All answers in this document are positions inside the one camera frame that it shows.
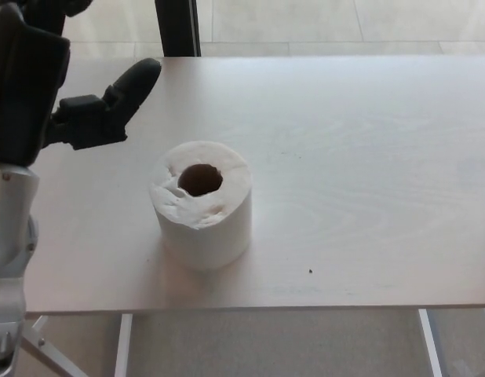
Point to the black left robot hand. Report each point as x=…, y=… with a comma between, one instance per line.
x=22, y=86

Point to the white toilet paper roll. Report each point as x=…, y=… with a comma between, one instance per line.
x=207, y=235

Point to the white diagonal table brace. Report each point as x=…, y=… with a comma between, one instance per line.
x=50, y=349

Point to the white straight table leg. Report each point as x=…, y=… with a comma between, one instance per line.
x=430, y=345
x=123, y=345

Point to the black window frame post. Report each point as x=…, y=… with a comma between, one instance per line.
x=176, y=27

